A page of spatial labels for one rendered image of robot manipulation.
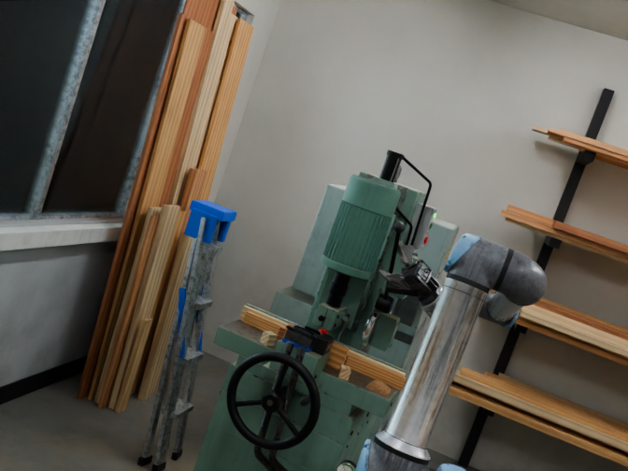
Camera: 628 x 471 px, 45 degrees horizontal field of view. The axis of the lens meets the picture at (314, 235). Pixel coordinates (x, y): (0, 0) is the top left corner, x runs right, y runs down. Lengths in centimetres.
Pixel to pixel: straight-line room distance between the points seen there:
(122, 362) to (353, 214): 181
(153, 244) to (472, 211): 200
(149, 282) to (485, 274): 215
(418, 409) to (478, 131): 298
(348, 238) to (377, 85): 251
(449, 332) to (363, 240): 58
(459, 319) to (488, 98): 293
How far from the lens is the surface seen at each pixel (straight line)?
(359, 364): 252
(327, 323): 248
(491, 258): 196
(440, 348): 194
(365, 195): 239
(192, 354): 340
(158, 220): 370
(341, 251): 241
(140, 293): 376
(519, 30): 481
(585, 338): 422
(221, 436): 255
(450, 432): 491
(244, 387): 249
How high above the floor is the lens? 156
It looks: 7 degrees down
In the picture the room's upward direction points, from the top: 19 degrees clockwise
